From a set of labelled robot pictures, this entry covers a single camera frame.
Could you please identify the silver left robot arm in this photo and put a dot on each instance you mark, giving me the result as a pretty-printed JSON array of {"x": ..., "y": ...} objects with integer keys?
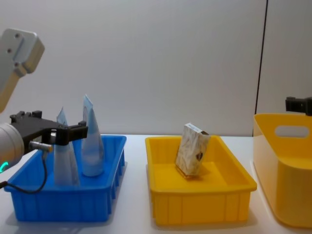
[{"x": 9, "y": 143}]

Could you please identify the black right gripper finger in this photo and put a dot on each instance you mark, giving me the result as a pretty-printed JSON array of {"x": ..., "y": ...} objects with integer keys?
[{"x": 298, "y": 104}]

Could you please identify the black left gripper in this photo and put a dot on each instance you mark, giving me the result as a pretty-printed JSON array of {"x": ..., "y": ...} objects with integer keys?
[{"x": 31, "y": 125}]

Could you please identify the marbled beige carton box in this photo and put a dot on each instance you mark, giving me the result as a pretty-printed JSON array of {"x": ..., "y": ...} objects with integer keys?
[{"x": 191, "y": 151}]

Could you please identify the blue plastic bin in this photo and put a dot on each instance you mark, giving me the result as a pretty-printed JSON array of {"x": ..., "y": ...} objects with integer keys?
[{"x": 73, "y": 204}]

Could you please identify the yellow plastic bin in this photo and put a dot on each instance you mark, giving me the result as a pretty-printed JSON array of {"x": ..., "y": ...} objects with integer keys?
[{"x": 200, "y": 207}]

